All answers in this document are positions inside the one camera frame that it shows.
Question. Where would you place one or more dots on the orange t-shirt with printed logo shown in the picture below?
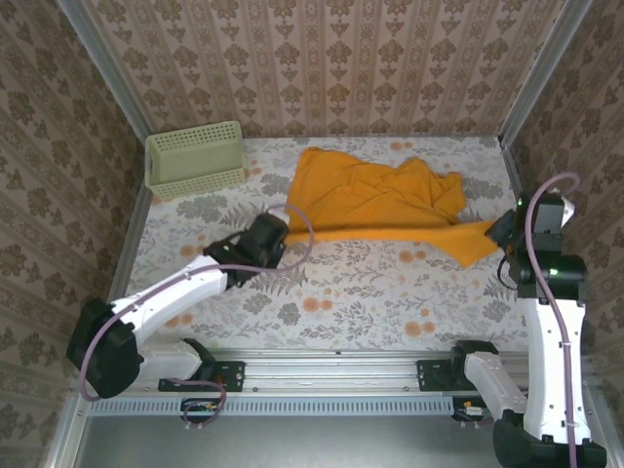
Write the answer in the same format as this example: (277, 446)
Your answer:
(370, 195)

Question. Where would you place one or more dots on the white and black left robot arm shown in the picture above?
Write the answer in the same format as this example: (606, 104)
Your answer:
(166, 292)

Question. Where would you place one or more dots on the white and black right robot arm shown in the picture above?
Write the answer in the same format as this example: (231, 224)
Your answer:
(551, 370)

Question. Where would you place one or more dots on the floral patterned table cover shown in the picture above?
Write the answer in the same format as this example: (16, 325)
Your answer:
(341, 302)

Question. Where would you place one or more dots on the pale green perforated plastic basket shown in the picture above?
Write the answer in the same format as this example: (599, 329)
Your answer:
(195, 156)

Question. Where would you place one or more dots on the small green circuit board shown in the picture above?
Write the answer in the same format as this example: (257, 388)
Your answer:
(200, 407)
(470, 412)

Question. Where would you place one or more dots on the grey metal panel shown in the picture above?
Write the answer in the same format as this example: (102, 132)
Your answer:
(317, 443)

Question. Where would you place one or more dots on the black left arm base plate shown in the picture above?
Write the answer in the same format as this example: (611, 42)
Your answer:
(234, 375)

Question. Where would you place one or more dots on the aluminium mounting rail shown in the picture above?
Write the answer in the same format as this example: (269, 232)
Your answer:
(331, 373)

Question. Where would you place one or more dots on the aluminium corner post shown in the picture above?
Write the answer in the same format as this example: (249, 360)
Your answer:
(546, 68)
(105, 73)

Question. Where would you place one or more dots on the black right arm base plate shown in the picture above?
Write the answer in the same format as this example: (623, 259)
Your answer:
(431, 375)

